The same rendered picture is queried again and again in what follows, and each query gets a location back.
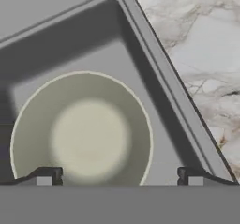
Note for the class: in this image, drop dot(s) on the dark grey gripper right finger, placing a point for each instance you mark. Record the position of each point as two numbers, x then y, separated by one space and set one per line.
190 172

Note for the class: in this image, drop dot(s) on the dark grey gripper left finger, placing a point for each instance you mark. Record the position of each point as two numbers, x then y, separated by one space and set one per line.
47 173

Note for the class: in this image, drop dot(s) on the pale green bowl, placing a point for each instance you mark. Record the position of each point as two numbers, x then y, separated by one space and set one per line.
87 134

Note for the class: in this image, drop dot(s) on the grey sink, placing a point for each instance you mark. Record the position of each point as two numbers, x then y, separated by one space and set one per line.
131 62

